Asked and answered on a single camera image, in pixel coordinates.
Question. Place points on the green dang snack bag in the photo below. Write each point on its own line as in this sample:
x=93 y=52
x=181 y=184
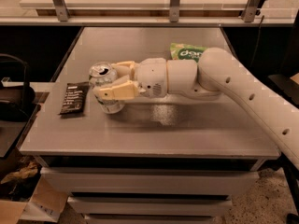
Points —
x=181 y=51

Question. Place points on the middle metal shelf bracket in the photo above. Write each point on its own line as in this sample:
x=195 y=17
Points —
x=174 y=10

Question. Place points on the white 7up soda can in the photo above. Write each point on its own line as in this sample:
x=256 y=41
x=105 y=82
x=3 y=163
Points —
x=101 y=74

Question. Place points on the black chair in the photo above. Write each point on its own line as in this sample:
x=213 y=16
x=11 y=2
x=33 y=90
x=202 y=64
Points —
x=16 y=106

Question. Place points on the left metal shelf bracket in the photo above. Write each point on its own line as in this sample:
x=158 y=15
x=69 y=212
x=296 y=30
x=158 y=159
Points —
x=61 y=10

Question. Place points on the black snack bar wrapper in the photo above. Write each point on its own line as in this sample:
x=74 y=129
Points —
x=74 y=98

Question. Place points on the metal shelf bracket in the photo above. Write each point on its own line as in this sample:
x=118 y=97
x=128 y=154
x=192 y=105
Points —
x=61 y=10
x=249 y=13
x=174 y=10

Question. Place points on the cardboard box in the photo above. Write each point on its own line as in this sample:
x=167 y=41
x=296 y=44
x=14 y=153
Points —
x=45 y=204

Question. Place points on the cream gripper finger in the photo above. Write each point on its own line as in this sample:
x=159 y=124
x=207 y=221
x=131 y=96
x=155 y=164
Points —
x=125 y=91
x=126 y=68

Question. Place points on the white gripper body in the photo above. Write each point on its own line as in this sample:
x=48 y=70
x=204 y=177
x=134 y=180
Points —
x=151 y=76

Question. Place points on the grey drawer cabinet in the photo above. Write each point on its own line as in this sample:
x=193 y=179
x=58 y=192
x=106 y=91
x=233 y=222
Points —
x=171 y=161

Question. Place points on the right metal shelf bracket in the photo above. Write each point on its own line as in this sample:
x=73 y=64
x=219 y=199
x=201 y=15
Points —
x=249 y=13

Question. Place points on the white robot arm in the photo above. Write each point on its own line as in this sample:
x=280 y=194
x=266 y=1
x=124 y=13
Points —
x=217 y=71

